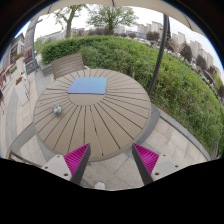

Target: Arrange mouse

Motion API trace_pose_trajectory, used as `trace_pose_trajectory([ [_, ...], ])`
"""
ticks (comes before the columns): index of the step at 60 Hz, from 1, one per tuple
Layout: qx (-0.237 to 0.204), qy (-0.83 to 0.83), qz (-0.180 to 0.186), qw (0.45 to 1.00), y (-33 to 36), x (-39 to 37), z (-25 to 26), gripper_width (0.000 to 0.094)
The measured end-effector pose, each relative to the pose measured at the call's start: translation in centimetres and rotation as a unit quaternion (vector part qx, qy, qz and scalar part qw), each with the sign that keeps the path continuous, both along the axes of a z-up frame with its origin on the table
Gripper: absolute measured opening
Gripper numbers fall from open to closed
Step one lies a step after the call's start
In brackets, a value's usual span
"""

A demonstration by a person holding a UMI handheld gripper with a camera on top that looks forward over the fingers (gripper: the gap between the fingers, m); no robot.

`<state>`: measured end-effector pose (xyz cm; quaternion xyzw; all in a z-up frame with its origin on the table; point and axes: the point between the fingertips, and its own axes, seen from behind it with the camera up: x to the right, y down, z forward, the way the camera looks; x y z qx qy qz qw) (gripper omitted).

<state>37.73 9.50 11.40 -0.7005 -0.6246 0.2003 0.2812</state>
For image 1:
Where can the grey curved bench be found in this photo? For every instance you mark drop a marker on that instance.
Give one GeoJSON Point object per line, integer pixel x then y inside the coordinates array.
{"type": "Point", "coordinates": [26, 149]}

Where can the round slatted wooden table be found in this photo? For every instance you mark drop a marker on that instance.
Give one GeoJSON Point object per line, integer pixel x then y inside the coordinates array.
{"type": "Point", "coordinates": [109, 123]}

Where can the white planter box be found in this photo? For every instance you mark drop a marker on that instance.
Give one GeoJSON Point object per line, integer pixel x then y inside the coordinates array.
{"type": "Point", "coordinates": [22, 90]}

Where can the white shoe tip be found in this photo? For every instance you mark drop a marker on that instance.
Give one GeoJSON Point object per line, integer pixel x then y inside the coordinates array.
{"type": "Point", "coordinates": [100, 185]}

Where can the blue mouse pad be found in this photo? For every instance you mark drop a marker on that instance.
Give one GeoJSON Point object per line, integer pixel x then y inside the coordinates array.
{"type": "Point", "coordinates": [88, 85]}

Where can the green hedge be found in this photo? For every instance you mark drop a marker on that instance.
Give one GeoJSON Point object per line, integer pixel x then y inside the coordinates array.
{"type": "Point", "coordinates": [176, 89]}

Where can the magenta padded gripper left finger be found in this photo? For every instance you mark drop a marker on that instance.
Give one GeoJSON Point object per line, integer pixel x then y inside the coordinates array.
{"type": "Point", "coordinates": [70, 167]}

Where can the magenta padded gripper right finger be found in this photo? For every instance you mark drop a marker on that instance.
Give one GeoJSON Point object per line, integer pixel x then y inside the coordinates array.
{"type": "Point", "coordinates": [152, 166]}

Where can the black parasol pole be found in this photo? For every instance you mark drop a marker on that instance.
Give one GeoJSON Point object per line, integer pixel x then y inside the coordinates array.
{"type": "Point", "coordinates": [165, 37]}

